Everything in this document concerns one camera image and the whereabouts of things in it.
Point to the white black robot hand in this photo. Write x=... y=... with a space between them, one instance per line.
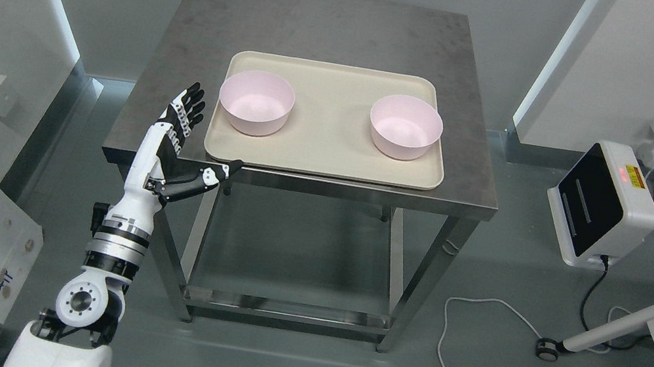
x=147 y=187

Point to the pink bowl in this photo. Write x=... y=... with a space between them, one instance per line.
x=257 y=103
x=404 y=127

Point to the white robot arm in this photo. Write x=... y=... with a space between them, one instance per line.
x=79 y=330

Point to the beige plastic tray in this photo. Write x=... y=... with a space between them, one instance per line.
x=328 y=132

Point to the stainless steel table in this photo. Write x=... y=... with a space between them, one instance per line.
x=414 y=235

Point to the white black floor device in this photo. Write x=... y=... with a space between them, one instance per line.
x=602 y=209

